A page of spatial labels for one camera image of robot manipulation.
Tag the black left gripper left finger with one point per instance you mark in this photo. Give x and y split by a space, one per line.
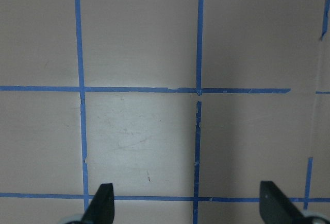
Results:
101 208

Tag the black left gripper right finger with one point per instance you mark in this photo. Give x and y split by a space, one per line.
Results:
276 208

